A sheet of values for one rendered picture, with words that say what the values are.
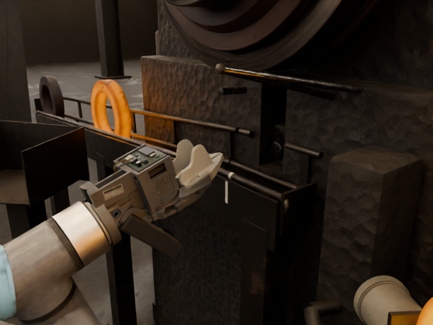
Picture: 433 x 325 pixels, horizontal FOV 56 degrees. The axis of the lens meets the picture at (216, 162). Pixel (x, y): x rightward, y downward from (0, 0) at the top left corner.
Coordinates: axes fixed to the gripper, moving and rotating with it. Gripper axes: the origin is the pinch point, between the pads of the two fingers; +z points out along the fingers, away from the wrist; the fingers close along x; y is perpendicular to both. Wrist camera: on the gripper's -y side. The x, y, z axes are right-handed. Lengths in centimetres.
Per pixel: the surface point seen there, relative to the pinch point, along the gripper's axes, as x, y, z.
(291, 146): -3.9, -2.7, 12.4
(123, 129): 46.6, -6.9, 4.6
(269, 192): -7.3, -4.9, 3.0
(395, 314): -33.9, -0.7, -7.7
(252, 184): -3.5, -4.9, 3.1
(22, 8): 1002, -23, 231
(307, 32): -12.6, 17.1, 10.0
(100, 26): 649, -69, 250
